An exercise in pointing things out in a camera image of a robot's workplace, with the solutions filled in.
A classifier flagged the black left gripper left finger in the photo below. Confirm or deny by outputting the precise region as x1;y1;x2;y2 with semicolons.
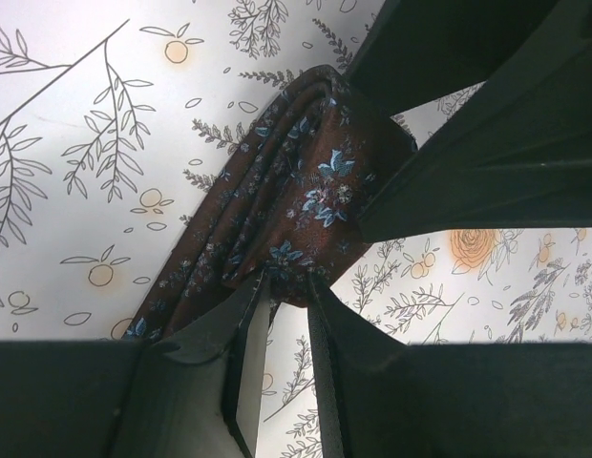
0;273;270;457

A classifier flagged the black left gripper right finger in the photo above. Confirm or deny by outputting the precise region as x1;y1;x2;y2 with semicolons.
307;275;592;458

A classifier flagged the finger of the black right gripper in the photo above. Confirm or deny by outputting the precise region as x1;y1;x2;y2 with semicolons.
347;1;587;115
359;18;592;242

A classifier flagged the brown blue floral tie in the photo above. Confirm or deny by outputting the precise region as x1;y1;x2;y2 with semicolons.
125;65;417;342

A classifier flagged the floral patterned table mat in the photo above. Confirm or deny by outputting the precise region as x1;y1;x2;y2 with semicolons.
0;1;592;457

